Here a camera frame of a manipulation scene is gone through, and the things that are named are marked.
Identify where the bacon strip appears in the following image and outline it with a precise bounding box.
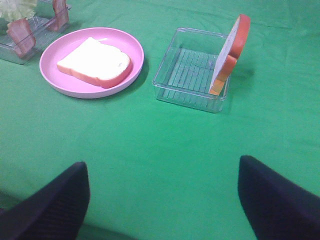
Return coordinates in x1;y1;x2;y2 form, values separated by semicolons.
6;18;36;58
47;0;69;32

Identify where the bread slice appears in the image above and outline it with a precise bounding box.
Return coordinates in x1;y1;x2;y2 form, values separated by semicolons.
209;14;251;96
56;37;133;89

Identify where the clear left plastic container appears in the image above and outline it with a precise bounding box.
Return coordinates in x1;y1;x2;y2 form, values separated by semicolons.
0;0;71;65

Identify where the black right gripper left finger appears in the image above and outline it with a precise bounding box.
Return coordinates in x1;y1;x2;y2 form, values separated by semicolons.
0;161;90;240

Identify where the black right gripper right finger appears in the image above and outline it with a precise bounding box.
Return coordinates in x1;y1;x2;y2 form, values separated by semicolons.
237;155;320;240

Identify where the clear plastic container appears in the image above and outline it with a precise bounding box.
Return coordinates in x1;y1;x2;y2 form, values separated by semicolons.
152;27;231;113
0;0;71;65

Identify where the green lettuce leaf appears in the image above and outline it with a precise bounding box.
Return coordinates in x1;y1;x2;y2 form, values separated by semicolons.
0;0;38;23

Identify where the clear right plastic container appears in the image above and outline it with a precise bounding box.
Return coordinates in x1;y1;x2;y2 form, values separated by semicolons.
152;27;231;113

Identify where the pink round plate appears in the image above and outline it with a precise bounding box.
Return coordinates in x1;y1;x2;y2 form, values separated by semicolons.
39;27;145;99

